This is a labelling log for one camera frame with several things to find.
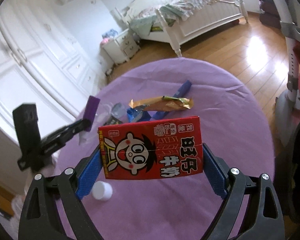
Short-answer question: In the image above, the red cartoon milk carton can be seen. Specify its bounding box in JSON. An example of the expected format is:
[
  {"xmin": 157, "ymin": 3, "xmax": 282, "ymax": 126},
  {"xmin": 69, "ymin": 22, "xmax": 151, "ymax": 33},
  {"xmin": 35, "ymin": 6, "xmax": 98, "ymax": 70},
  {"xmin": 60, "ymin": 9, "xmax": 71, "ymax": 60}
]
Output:
[{"xmin": 98, "ymin": 116, "xmax": 205, "ymax": 181}]

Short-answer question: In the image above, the purple box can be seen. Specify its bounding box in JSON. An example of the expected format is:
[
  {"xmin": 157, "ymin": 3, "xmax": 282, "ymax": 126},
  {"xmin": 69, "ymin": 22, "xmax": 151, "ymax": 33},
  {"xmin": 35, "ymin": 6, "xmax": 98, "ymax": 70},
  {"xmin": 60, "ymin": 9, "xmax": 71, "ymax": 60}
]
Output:
[{"xmin": 82, "ymin": 95, "xmax": 101, "ymax": 132}]

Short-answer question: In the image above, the white wooden bed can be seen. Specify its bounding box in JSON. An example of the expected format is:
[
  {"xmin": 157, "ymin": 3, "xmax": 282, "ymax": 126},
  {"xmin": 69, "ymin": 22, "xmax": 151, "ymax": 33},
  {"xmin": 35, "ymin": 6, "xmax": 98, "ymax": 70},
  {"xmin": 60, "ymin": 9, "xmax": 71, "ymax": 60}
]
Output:
[{"xmin": 110, "ymin": 0, "xmax": 249, "ymax": 57}]

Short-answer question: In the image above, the blue bag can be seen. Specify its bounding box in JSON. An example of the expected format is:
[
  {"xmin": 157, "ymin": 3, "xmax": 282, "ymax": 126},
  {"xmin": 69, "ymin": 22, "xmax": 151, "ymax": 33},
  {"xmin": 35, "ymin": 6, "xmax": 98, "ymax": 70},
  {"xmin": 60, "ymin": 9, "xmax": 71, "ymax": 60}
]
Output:
[{"xmin": 104, "ymin": 28, "xmax": 120, "ymax": 39}]

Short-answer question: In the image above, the white wardrobe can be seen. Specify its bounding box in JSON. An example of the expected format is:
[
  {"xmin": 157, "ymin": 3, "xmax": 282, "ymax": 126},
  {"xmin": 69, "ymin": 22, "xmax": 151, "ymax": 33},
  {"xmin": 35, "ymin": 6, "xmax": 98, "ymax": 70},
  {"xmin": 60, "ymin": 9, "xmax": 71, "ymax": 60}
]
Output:
[{"xmin": 0, "ymin": 0, "xmax": 98, "ymax": 153}]

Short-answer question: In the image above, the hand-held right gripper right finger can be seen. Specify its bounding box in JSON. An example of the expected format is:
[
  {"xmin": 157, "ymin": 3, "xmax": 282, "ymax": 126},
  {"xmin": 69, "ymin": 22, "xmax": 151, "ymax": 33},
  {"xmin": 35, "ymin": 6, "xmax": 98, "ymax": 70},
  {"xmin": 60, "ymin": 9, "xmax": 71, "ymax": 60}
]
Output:
[{"xmin": 202, "ymin": 143, "xmax": 284, "ymax": 240}]

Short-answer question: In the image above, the clear grey plastic packet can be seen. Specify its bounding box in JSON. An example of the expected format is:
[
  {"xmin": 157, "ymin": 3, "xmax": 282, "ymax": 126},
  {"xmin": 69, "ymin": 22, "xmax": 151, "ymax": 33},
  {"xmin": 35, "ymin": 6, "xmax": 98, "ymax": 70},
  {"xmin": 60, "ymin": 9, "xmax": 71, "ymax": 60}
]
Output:
[{"xmin": 102, "ymin": 102, "xmax": 123, "ymax": 126}]

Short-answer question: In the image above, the white bottle cap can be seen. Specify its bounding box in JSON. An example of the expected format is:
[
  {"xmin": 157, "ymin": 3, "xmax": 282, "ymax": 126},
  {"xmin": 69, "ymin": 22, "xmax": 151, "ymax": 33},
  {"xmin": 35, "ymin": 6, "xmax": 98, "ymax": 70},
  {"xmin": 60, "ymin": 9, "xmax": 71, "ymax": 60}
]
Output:
[{"xmin": 92, "ymin": 181, "xmax": 113, "ymax": 202}]

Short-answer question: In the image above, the blue snack packet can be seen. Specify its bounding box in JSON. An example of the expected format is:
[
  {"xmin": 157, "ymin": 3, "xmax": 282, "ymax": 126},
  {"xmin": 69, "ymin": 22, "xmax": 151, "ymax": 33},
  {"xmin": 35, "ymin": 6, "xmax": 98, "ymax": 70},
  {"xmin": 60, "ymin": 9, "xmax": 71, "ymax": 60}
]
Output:
[{"xmin": 126, "ymin": 107, "xmax": 152, "ymax": 123}]

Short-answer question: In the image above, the dark armchair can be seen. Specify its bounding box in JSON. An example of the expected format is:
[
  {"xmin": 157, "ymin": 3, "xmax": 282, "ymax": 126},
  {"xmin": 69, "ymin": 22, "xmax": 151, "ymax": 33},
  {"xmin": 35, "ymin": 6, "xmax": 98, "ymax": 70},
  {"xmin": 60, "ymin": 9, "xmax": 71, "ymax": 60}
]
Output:
[{"xmin": 257, "ymin": 0, "xmax": 282, "ymax": 28}]

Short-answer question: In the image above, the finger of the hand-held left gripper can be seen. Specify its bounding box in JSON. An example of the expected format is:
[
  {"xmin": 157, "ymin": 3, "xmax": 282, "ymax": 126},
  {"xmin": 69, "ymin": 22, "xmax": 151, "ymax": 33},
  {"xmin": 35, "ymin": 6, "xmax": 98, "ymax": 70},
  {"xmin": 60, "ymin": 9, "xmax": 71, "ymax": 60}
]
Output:
[{"xmin": 41, "ymin": 119, "xmax": 91, "ymax": 156}]

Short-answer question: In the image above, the cream nightstand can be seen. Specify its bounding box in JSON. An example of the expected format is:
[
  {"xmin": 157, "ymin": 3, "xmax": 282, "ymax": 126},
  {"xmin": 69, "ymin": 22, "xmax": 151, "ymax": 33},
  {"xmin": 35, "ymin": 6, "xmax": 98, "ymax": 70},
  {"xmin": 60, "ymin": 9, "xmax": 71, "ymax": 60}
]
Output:
[{"xmin": 101, "ymin": 29, "xmax": 141, "ymax": 66}]

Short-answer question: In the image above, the gold foil wrapper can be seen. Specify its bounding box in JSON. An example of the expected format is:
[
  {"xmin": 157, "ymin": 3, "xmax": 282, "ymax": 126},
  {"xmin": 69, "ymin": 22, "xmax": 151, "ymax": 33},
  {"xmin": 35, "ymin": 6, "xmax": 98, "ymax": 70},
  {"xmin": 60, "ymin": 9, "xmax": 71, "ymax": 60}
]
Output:
[{"xmin": 129, "ymin": 96, "xmax": 194, "ymax": 112}]

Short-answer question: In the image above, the blue stick wrapper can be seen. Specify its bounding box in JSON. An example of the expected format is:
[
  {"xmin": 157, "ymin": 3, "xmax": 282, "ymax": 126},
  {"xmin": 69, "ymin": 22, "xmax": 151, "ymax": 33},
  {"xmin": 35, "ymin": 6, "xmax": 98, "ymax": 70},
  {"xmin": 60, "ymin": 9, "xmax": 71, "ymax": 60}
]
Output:
[{"xmin": 152, "ymin": 80, "xmax": 192, "ymax": 119}]

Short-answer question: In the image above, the pale green blanket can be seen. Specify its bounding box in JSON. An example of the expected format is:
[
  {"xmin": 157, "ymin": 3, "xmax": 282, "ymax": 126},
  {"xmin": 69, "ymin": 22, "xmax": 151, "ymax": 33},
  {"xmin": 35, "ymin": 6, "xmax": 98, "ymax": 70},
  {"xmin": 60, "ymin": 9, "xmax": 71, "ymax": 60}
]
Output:
[{"xmin": 128, "ymin": 0, "xmax": 243, "ymax": 38}]

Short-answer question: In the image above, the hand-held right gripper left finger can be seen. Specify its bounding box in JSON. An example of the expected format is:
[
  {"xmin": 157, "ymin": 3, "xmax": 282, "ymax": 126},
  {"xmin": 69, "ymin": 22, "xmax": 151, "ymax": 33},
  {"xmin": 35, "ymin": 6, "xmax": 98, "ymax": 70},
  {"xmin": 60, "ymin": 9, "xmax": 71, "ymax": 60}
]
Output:
[{"xmin": 19, "ymin": 145, "xmax": 103, "ymax": 240}]

